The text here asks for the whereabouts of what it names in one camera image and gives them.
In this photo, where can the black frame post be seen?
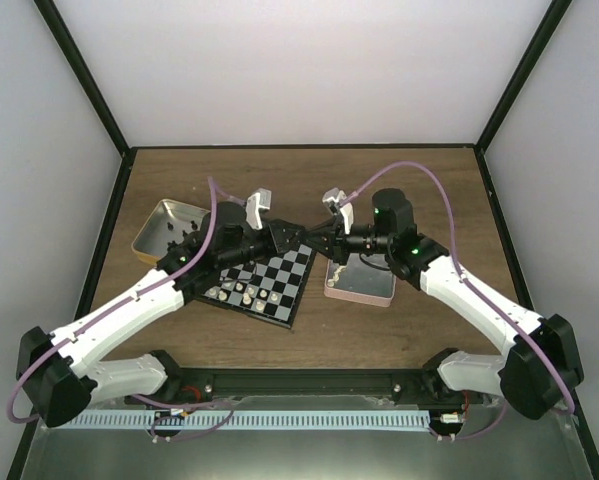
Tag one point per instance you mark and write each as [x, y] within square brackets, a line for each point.
[70, 50]
[540, 39]

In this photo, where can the yellow tin tray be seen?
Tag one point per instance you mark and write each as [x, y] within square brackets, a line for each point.
[150, 243]

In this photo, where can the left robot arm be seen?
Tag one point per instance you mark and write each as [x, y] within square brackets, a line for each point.
[64, 371]

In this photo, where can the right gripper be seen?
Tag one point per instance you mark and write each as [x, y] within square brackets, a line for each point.
[337, 250]

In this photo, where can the blue slotted cable duct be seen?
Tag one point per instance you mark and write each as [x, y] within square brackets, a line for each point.
[355, 420]

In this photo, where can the pink tin tray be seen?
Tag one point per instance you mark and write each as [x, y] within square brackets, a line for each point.
[368, 283]

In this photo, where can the left black frame post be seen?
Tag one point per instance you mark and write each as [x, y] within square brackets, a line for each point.
[70, 50]

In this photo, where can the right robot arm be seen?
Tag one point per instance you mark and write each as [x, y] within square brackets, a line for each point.
[537, 364]

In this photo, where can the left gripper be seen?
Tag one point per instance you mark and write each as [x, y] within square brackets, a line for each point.
[278, 243]

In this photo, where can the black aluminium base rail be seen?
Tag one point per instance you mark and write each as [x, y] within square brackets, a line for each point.
[299, 382]

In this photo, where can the black and silver chessboard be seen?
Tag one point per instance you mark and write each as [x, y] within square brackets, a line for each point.
[285, 276]

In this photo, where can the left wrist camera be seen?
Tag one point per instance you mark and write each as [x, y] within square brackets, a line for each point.
[257, 203]

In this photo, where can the right black frame post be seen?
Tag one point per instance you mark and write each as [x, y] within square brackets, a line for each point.
[540, 39]

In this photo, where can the black chess pieces pile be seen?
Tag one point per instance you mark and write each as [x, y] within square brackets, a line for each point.
[179, 232]

